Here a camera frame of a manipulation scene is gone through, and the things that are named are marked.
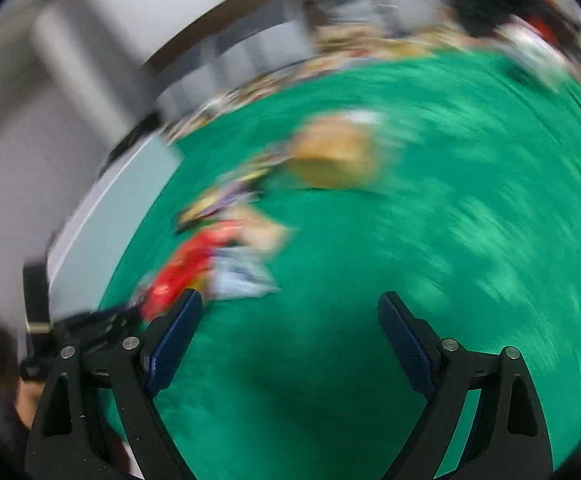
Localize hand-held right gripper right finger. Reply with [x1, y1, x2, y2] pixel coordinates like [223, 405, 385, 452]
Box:
[377, 290, 554, 480]

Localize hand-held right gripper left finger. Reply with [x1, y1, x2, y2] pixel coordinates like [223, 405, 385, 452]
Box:
[24, 288, 204, 480]

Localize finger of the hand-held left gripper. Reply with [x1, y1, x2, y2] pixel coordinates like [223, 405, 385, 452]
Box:
[72, 304, 147, 351]

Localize red snack packet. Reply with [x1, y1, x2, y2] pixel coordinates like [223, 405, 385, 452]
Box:
[140, 220, 231, 322]

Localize light blue snack packet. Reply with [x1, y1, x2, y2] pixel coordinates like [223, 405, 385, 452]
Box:
[205, 245, 284, 303]

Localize white board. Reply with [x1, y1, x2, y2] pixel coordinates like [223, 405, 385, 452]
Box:
[45, 135, 181, 311]

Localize green patterned blanket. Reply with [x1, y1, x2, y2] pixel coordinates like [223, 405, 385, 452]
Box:
[98, 50, 581, 480]

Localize tan snack packet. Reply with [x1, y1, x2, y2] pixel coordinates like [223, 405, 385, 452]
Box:
[230, 205, 291, 261]

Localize bread loaf in clear bag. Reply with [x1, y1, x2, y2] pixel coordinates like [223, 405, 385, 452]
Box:
[285, 110, 396, 193]

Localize floral bed sheet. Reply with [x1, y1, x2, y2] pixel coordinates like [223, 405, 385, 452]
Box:
[160, 25, 471, 141]

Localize grey pillow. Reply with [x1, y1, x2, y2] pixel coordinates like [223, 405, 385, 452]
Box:
[331, 0, 451, 38]
[210, 15, 314, 81]

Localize white and blue teapot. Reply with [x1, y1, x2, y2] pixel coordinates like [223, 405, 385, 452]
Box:
[501, 22, 571, 93]

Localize red cloth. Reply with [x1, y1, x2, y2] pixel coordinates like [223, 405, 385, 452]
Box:
[491, 0, 571, 46]

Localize black jacket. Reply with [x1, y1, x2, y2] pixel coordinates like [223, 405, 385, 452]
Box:
[445, 0, 581, 86]

